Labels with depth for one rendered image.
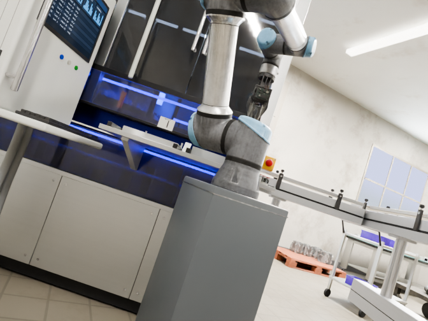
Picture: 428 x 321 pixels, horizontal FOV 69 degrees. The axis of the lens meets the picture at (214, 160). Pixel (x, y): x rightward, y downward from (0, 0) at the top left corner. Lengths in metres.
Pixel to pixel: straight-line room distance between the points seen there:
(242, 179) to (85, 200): 1.08
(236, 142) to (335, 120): 5.62
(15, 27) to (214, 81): 0.79
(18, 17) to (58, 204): 0.91
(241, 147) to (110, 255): 1.08
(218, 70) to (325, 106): 5.45
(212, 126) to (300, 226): 5.31
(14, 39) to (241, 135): 0.91
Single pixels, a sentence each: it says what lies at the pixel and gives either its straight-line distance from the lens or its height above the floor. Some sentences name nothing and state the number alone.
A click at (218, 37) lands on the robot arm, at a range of 0.95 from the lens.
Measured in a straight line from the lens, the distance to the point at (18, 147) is 1.72.
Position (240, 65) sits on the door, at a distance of 1.79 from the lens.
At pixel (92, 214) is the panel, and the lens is 1.77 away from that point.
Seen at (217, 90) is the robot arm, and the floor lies 1.06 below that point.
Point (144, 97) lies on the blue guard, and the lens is 1.76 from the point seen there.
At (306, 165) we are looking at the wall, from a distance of 6.05.
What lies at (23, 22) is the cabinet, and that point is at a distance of 1.42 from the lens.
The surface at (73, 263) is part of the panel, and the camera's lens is 1.85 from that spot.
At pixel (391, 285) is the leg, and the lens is 1.78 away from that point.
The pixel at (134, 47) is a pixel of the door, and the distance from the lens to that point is 1.87.
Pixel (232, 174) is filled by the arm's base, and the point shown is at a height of 0.84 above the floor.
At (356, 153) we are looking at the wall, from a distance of 6.93.
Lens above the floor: 0.79
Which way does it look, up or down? 4 degrees up
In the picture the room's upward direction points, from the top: 19 degrees clockwise
